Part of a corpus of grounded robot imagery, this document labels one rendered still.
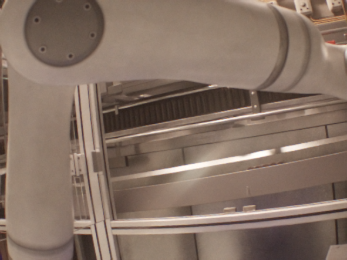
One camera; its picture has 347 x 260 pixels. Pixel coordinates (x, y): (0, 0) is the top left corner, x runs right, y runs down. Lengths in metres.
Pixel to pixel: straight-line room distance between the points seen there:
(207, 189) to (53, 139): 0.71
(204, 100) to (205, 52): 0.87
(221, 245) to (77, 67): 1.10
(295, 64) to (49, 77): 0.22
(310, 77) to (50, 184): 0.27
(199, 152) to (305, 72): 0.93
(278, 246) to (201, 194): 0.38
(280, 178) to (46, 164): 0.71
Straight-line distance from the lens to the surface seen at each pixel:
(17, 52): 0.24
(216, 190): 0.98
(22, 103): 0.32
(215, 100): 1.14
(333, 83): 0.47
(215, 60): 0.29
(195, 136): 1.26
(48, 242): 0.33
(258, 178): 0.94
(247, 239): 1.25
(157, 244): 1.39
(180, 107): 1.18
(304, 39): 0.35
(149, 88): 1.19
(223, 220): 0.91
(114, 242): 1.08
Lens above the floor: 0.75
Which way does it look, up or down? 3 degrees up
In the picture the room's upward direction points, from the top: 8 degrees counter-clockwise
